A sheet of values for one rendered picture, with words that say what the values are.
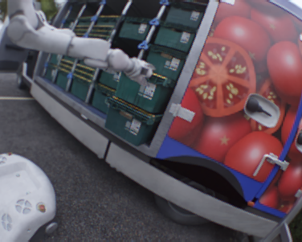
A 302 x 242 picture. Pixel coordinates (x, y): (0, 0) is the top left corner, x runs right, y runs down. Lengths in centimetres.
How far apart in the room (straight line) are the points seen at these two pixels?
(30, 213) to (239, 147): 127
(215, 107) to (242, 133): 26
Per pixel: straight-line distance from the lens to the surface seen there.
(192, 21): 142
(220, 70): 101
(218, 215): 130
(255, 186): 120
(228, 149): 101
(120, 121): 104
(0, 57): 346
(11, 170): 108
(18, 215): 81
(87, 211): 128
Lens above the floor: 105
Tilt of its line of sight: 12 degrees down
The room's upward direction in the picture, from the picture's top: 23 degrees clockwise
